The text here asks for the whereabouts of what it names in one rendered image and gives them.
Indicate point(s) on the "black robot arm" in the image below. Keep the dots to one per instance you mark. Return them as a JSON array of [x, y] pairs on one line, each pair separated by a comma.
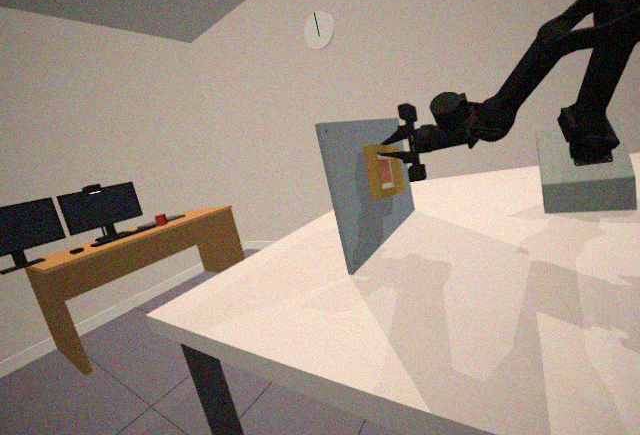
[[584, 124]]

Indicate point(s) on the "yellow picture frame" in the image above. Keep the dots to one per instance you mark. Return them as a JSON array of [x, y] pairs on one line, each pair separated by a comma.
[[384, 173]]

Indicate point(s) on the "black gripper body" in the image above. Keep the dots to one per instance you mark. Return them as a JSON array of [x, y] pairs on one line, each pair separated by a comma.
[[424, 140]]

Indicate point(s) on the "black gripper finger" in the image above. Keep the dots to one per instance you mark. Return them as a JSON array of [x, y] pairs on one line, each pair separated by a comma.
[[397, 136], [400, 155]]

